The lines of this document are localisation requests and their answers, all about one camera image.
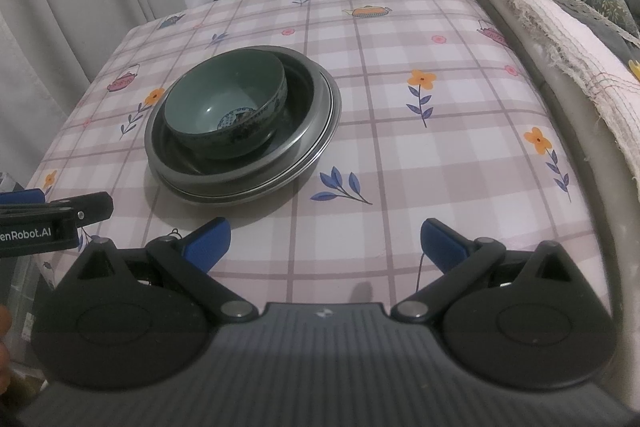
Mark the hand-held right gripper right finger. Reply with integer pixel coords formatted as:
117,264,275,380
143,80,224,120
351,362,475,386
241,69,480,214
391,218,586,322

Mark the green ceramic bowl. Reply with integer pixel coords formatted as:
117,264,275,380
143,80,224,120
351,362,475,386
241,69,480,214
163,48,289,162

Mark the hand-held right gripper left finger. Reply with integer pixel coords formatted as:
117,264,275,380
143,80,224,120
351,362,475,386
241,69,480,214
60,217,261,322

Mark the deep steel bowl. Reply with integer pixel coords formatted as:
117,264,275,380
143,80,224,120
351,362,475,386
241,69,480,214
145,47,323,188

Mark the pink plaid tablecloth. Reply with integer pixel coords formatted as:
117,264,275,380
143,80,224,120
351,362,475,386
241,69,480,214
25,0,617,338

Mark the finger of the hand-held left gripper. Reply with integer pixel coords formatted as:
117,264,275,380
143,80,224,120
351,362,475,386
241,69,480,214
0,191,115,229
0,188,46,208

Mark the person's left hand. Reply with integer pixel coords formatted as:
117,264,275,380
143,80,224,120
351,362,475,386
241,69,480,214
0,303,14,372

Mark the wide steel basin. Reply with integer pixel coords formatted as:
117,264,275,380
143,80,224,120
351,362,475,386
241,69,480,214
144,47,335,198

